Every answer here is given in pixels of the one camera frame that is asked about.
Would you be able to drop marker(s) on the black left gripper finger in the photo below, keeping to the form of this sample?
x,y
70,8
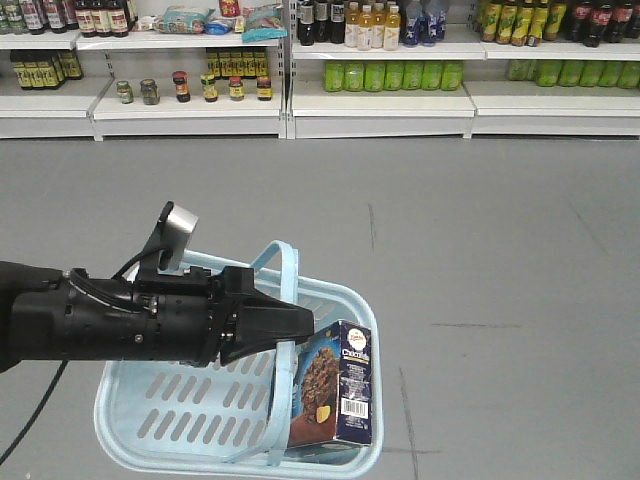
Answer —
x,y
233,352
265,320

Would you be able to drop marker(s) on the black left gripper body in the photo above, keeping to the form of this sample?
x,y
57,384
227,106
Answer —
x,y
188,317

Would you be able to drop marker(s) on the light blue plastic basket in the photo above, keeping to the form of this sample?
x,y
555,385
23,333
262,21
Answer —
x,y
165,417

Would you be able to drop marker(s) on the dark blue Chocofello cookie box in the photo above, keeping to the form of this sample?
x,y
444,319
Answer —
x,y
333,388

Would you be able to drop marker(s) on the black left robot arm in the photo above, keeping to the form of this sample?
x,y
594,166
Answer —
x,y
48,314

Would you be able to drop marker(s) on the white supermarket shelving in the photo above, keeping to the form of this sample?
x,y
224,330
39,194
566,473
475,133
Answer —
x,y
147,84

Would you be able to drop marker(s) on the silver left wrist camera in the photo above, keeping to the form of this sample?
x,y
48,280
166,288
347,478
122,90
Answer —
x,y
166,245

